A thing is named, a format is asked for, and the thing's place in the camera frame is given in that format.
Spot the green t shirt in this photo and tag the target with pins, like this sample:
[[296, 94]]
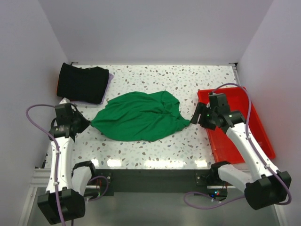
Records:
[[138, 116]]

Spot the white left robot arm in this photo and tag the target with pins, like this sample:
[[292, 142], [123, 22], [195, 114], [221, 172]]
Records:
[[64, 198]]

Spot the aluminium frame rail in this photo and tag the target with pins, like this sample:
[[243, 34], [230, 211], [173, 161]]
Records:
[[41, 176]]

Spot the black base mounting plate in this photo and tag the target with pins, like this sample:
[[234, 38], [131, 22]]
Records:
[[156, 181]]

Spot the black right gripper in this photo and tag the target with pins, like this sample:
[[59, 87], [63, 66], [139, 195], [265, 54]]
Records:
[[201, 108]]

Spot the dark red folded t shirt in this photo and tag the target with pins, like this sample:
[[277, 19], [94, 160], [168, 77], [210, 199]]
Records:
[[64, 90]]

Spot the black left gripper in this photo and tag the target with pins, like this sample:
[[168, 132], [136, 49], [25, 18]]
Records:
[[85, 123]]

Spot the red plastic bin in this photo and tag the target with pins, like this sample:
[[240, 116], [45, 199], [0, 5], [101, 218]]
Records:
[[233, 145]]

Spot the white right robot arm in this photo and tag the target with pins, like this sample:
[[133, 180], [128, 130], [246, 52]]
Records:
[[265, 184]]

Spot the black folded t shirt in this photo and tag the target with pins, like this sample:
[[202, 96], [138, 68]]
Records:
[[88, 84]]

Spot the lilac folded t shirt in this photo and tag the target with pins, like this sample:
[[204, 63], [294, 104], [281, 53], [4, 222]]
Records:
[[111, 76]]

